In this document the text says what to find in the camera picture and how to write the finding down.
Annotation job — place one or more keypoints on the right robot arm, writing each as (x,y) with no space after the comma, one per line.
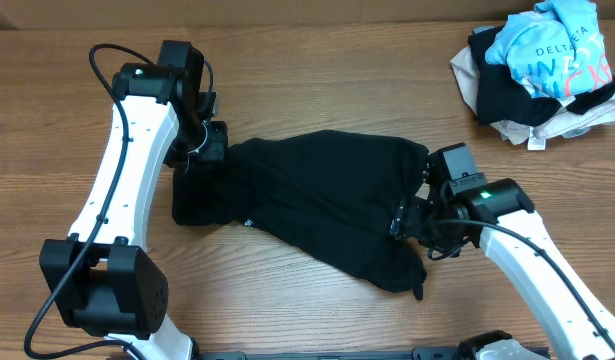
(499,218)

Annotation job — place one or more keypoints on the black folded garment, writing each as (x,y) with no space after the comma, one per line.
(499,97)

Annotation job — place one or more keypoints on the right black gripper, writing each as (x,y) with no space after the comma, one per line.
(411,223)

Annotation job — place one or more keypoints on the light blue printed t-shirt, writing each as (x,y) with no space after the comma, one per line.
(555,50)

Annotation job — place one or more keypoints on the black polo shirt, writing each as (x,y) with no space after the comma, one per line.
(332,194)

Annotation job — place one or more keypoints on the beige folded garment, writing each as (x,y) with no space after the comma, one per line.
(563,124)

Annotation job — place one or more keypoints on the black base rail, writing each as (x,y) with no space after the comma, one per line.
(419,353)

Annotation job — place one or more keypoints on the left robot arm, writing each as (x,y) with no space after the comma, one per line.
(100,277)

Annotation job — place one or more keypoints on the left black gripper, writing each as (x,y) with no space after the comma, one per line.
(215,142)

